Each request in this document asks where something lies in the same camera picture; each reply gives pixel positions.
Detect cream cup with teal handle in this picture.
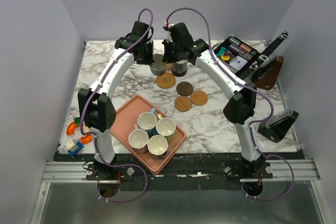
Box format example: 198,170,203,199
172,60,188,75

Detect cream cup dark brown body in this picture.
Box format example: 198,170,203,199
150,54,166,77

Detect dark walnut wood coaster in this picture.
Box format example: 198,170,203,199
171,70,187,77

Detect light wood coaster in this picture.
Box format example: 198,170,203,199
174,96,192,112
191,90,208,106

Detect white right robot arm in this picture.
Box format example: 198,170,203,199
162,21,261,178

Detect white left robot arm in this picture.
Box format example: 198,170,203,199
78,20,153,179

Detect cream cup olive body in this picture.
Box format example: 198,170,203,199
155,114,176,142

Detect black chip case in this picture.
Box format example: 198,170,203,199
214,31,289,79

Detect pink plastic tray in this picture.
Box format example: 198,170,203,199
110,94,187,175

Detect brown leather pouch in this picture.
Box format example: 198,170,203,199
253,56,284,90

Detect orange curved toy piece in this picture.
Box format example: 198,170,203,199
66,117,80,135

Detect blue white toy block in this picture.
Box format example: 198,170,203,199
66,141,84,157

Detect black phone stand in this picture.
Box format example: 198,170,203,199
258,110,299,143

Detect cream cup blue handle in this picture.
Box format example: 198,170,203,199
137,108,158,134

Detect cream cup navy handle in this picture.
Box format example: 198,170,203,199
147,135,169,158

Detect aluminium mounting rail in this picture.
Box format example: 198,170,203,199
42,159,320,184

